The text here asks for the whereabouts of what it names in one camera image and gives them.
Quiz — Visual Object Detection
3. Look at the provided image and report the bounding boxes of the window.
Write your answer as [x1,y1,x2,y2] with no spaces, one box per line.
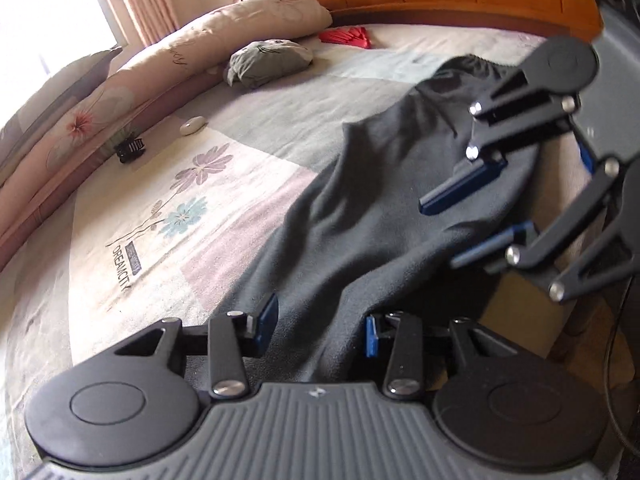
[0,0,123,126]

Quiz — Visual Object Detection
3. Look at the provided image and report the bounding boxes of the pink checked curtain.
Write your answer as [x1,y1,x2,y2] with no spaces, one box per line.
[92,0,181,48]

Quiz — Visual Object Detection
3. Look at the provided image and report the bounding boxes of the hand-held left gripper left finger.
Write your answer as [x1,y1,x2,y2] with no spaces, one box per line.
[115,294,280,401]

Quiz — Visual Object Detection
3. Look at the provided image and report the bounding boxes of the dark grey pants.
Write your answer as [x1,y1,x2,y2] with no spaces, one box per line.
[227,55,546,386]

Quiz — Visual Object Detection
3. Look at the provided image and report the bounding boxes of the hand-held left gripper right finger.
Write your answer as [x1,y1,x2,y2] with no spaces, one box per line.
[365,311,531,401]

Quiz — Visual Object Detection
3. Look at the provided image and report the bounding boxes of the long floral pillow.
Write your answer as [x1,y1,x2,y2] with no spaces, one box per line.
[0,0,333,271]

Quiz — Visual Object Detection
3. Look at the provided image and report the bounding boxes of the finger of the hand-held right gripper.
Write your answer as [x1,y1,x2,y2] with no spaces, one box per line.
[450,157,640,306]
[419,72,581,216]

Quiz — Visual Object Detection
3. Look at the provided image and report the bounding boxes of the bed with pastel patchwork sheet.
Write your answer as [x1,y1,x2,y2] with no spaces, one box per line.
[0,22,601,461]

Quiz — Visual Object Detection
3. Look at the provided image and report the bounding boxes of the red folding fan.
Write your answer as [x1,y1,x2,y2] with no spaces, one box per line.
[318,26,373,50]

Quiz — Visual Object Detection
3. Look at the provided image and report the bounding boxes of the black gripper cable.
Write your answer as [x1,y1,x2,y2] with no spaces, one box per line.
[597,280,640,461]

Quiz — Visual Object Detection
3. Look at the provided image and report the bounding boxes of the tan wooden furniture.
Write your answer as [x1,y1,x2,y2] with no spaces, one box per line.
[480,275,576,356]

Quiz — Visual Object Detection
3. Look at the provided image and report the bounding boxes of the black hair claw clip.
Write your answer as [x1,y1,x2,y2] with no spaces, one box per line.
[115,135,147,164]

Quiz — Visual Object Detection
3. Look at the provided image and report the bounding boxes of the grey cat-face cushion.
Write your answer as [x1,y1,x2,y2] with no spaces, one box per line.
[227,39,315,88]

